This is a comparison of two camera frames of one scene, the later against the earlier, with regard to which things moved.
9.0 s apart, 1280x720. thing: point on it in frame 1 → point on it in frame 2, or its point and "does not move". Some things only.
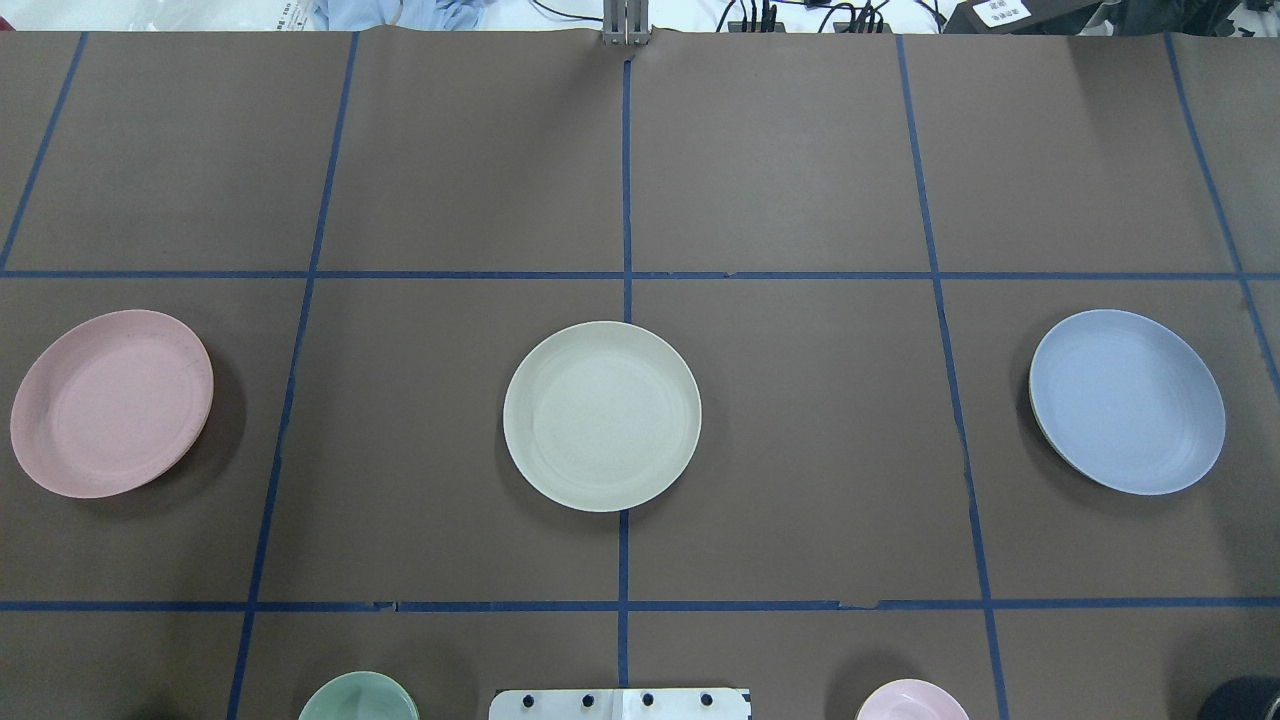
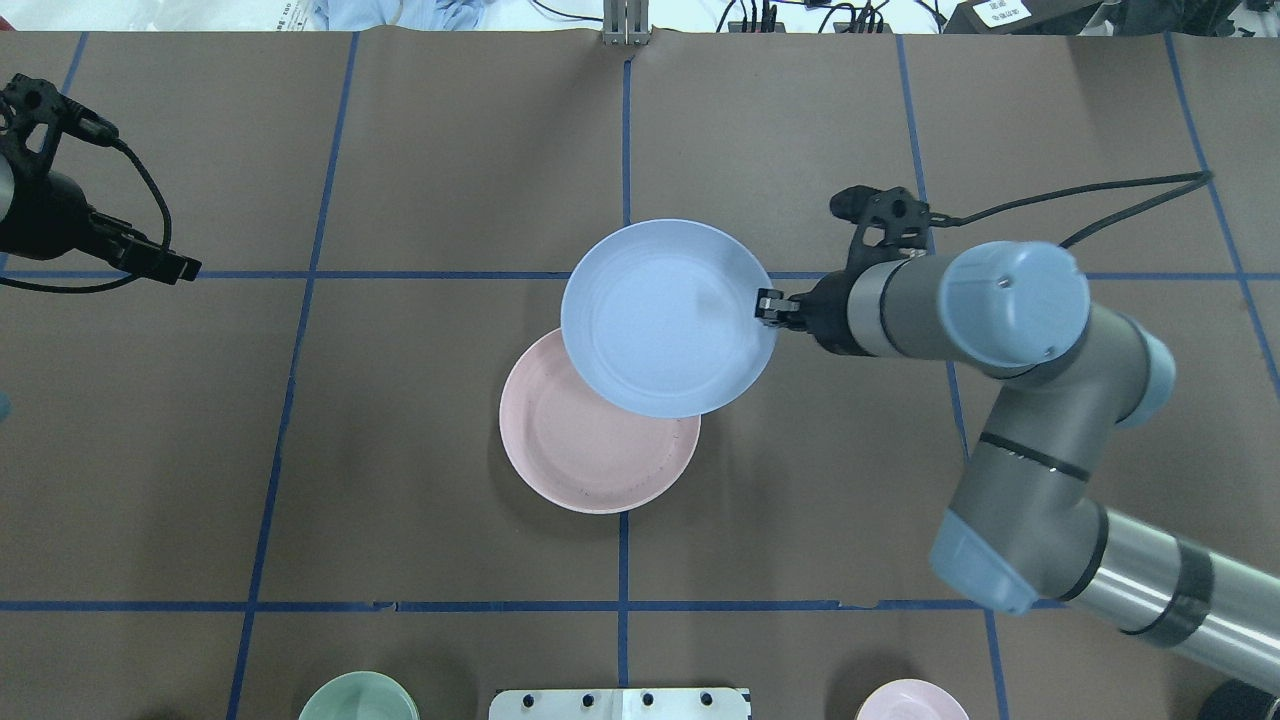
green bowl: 359,695 does not move
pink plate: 111,402 → 581,450
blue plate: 1126,401 → 659,318
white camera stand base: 621,704 does not move
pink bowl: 912,699 does not move
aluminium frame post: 626,23 does not move
